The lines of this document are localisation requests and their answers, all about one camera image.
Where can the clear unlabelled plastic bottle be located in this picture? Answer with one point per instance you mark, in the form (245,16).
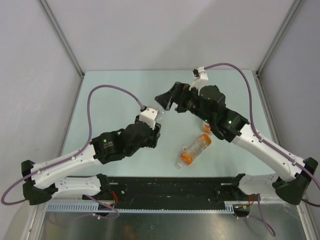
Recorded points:
(161,115)

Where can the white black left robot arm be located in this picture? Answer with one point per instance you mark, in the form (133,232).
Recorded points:
(44,181)

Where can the grey slotted cable duct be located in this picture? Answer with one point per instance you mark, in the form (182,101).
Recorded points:
(93,207)

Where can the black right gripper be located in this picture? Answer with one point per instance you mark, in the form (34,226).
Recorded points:
(182,92)

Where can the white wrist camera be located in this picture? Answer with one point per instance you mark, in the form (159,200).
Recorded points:
(149,116)
(200,78)

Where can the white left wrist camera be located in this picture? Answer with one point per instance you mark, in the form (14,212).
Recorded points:
(149,116)

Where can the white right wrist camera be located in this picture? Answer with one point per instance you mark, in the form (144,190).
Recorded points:
(200,78)

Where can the left aluminium frame post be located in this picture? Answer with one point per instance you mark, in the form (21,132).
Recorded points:
(52,20)

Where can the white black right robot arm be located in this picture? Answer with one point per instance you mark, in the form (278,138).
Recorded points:
(292,174)

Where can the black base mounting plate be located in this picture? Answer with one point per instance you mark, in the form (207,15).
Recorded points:
(173,192)

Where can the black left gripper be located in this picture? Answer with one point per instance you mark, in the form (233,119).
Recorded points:
(153,137)

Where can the orange label tea bottle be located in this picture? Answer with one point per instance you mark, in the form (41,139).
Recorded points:
(188,156)

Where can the aluminium frame post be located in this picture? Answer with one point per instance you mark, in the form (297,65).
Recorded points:
(282,30)
(52,20)

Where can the right aluminium frame post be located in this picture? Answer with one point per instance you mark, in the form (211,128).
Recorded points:
(282,30)

